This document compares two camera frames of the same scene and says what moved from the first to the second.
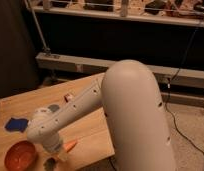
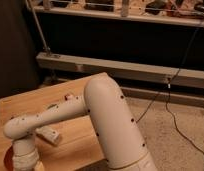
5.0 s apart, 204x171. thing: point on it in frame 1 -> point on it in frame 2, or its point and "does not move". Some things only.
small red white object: (68, 97) does not move
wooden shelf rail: (181, 19) does not move
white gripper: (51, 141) -> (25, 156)
